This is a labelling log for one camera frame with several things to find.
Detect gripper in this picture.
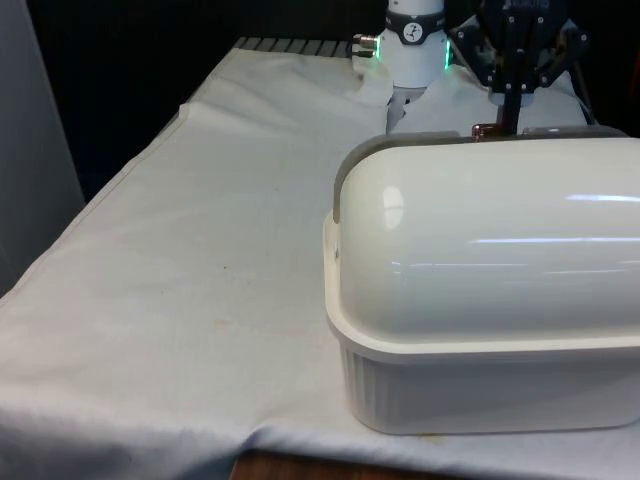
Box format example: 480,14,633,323
449,0,592,135

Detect rounded box lid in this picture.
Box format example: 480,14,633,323
331,121,640,347

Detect grey ribbed metal plate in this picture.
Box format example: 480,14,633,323
233,36,354,59

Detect cream box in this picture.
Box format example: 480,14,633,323
321,209,640,437

